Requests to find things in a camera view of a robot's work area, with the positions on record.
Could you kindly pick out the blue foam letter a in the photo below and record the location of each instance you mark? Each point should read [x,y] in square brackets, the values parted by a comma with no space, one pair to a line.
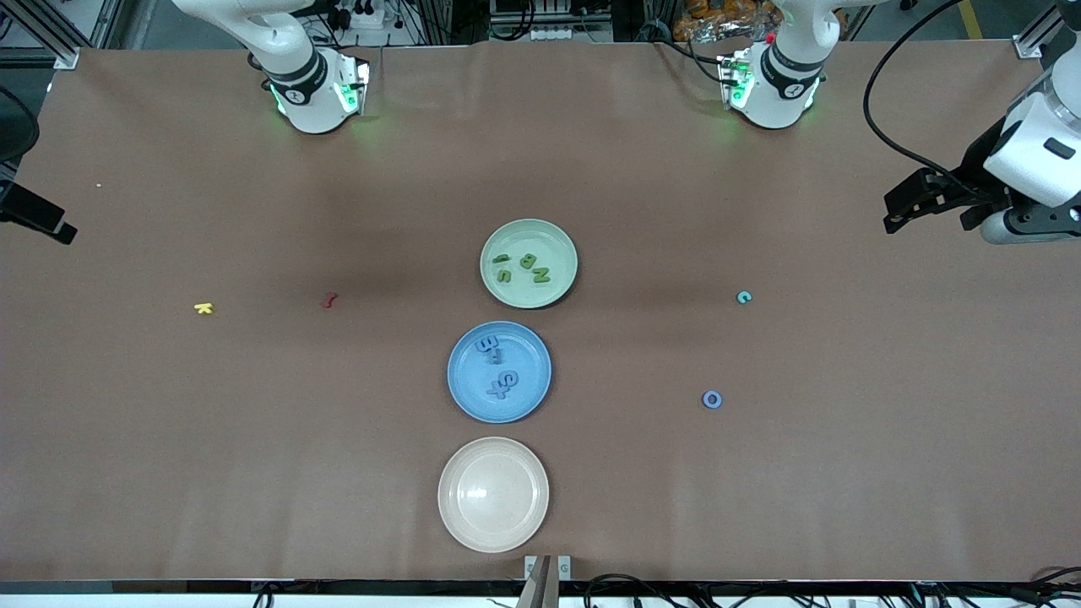
[488,344]

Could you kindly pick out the blue foam letter e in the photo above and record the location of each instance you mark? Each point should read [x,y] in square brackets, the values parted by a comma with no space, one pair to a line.
[503,379]

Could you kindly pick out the white power strip with plugs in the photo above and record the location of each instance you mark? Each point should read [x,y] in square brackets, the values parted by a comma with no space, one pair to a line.
[367,17]

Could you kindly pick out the cream round plate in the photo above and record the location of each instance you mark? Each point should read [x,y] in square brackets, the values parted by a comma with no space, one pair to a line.
[494,523]

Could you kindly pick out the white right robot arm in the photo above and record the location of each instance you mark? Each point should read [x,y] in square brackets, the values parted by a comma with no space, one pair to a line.
[312,93]

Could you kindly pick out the aluminium frame profile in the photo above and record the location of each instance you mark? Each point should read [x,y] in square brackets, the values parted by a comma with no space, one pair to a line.
[59,46]
[1037,40]

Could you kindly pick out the blue round plate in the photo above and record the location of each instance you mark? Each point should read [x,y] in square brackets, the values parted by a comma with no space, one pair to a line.
[473,393]

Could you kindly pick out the orange snack bag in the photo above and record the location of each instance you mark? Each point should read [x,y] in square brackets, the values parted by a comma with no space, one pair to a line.
[726,17]

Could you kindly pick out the grey metal bracket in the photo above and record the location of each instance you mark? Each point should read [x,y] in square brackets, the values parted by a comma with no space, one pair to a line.
[532,567]
[564,567]

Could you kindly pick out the pale green round plate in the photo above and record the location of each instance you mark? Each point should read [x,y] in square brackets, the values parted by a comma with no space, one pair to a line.
[507,241]

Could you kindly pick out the blue foam letter o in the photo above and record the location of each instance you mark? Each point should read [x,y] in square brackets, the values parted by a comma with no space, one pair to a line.
[704,399]

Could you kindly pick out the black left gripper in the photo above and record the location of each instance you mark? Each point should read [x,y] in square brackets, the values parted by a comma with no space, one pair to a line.
[977,168]

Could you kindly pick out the grey brown stand post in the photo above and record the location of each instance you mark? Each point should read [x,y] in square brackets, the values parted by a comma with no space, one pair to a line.
[536,591]

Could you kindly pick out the green foam letter n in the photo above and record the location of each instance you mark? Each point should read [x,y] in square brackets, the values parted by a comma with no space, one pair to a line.
[540,275]

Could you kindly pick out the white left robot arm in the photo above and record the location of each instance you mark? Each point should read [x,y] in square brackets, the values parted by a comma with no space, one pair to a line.
[785,84]

